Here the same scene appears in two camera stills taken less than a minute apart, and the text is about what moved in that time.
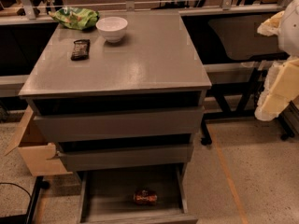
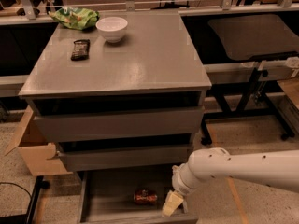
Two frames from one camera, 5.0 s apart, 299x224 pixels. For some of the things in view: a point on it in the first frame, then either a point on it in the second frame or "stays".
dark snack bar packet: x=80 y=49 stays
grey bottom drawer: x=106 y=195 stays
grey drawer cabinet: x=123 y=97 stays
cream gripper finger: x=271 y=25 → x=190 y=178
